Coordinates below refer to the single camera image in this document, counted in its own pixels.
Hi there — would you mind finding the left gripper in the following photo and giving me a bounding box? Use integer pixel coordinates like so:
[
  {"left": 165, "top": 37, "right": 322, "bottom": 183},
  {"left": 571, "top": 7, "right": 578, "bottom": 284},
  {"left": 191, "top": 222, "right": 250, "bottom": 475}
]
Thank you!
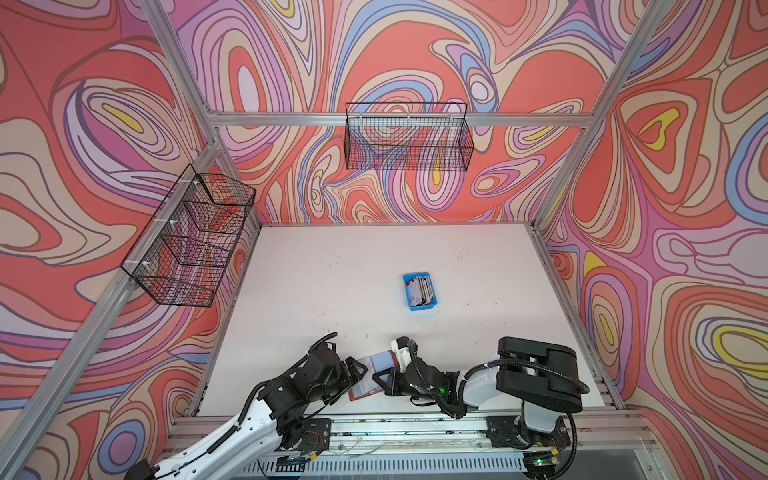
[{"left": 307, "top": 357, "right": 370, "bottom": 406}]

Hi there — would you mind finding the red leather card holder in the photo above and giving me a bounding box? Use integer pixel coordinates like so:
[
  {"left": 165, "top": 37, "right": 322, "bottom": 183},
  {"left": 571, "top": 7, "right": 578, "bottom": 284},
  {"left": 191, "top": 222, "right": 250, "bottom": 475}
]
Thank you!
[{"left": 348, "top": 351, "right": 396, "bottom": 402}]

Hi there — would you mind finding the blue plastic tray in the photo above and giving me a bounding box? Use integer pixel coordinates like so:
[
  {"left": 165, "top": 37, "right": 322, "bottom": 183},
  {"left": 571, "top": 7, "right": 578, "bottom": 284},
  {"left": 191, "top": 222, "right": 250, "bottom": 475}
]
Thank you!
[{"left": 403, "top": 272, "right": 438, "bottom": 311}]

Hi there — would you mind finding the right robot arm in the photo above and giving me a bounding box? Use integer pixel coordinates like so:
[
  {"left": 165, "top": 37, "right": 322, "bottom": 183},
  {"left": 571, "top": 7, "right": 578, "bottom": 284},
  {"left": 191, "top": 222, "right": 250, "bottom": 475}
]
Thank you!
[{"left": 371, "top": 336, "right": 590, "bottom": 450}]

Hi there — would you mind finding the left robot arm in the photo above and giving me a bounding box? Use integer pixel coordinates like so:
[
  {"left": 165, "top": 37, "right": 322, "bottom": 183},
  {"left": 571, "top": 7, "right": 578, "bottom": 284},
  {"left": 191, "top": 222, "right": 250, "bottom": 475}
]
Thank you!
[{"left": 124, "top": 332, "right": 368, "bottom": 479}]

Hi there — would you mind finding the stack of cards in tray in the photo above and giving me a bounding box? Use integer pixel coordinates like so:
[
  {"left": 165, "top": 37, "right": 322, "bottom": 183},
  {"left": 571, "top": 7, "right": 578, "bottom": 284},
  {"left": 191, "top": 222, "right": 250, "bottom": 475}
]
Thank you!
[{"left": 405, "top": 275, "right": 434, "bottom": 307}]

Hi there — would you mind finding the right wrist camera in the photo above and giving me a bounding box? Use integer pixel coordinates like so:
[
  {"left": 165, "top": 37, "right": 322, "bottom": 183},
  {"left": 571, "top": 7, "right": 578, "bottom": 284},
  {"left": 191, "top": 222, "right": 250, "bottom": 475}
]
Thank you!
[{"left": 391, "top": 336, "right": 418, "bottom": 373}]

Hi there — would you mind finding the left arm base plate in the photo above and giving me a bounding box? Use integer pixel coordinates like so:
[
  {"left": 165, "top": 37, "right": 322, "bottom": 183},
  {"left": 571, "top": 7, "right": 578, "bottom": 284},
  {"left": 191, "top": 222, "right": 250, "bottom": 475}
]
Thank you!
[{"left": 277, "top": 418, "right": 332, "bottom": 454}]

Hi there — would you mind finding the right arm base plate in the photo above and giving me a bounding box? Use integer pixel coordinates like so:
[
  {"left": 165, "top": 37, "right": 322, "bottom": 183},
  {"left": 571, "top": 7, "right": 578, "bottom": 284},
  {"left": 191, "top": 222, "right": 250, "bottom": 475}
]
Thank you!
[{"left": 485, "top": 415, "right": 571, "bottom": 450}]

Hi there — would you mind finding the black wire basket left wall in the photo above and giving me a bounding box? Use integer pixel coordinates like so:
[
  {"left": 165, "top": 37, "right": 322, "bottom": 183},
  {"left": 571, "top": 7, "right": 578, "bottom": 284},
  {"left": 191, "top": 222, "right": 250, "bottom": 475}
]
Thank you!
[{"left": 121, "top": 165, "right": 255, "bottom": 308}]

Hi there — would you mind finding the black wire basket wall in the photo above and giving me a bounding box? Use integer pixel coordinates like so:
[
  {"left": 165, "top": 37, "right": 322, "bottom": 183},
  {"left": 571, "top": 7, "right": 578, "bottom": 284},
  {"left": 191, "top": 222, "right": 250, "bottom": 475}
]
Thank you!
[
  {"left": 121, "top": 165, "right": 255, "bottom": 308},
  {"left": 344, "top": 101, "right": 475, "bottom": 172}
]

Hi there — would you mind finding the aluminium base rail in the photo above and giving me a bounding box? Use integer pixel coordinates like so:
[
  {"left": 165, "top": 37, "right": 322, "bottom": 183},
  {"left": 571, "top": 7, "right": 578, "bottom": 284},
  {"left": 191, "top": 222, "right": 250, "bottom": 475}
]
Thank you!
[{"left": 161, "top": 407, "right": 661, "bottom": 478}]

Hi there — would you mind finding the black wire basket back wall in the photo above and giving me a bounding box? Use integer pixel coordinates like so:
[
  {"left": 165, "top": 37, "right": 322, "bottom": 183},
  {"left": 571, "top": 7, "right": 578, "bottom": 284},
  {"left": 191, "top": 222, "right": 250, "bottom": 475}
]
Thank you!
[{"left": 344, "top": 101, "right": 475, "bottom": 172}]

